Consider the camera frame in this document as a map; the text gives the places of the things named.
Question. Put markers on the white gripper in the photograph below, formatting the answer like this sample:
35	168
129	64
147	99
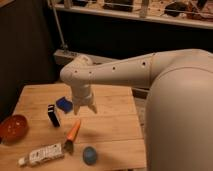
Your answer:
82	95

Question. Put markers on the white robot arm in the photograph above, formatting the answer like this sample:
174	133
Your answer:
179	107

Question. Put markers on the black eraser block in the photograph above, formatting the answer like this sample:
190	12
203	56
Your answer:
52	114

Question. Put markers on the wooden table top board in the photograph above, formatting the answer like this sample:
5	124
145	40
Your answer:
114	132

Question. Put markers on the orange marker pen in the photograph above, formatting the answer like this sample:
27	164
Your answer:
71	136

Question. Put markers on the white tube with label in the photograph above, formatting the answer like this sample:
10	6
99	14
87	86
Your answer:
42	155

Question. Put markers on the red orange bowl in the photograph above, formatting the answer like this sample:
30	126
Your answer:
13	128

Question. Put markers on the metal window rail frame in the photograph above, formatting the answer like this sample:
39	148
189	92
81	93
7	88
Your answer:
188	13

